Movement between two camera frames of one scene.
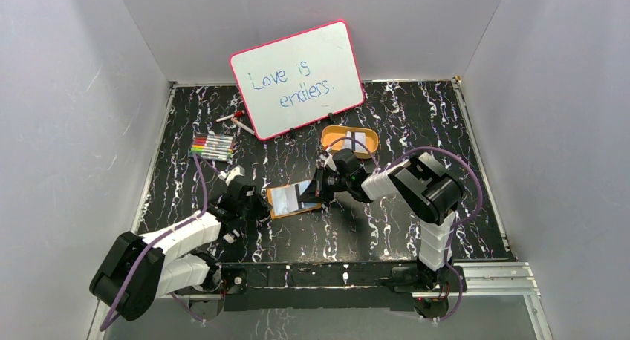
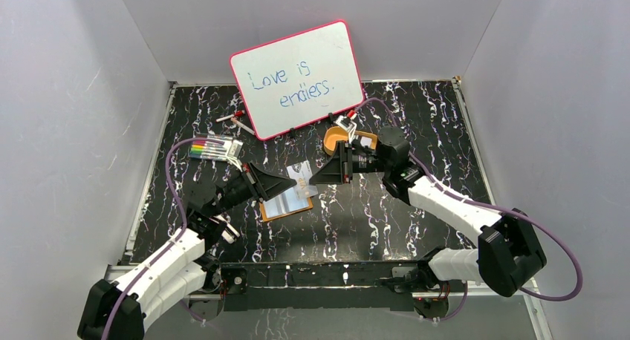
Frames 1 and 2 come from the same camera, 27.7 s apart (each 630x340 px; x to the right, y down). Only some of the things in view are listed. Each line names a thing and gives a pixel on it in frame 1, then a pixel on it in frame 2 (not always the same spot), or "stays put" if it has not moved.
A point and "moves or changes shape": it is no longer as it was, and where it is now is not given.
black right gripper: x=316 y=191 → x=336 y=171
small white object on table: x=230 y=238 stays put
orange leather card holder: x=284 y=200 moves or changes shape
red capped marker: x=237 y=114 stays put
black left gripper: x=254 y=203 → x=250 y=182
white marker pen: x=242 y=125 stays put
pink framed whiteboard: x=296 y=79 stays put
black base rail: x=322 y=286 stays put
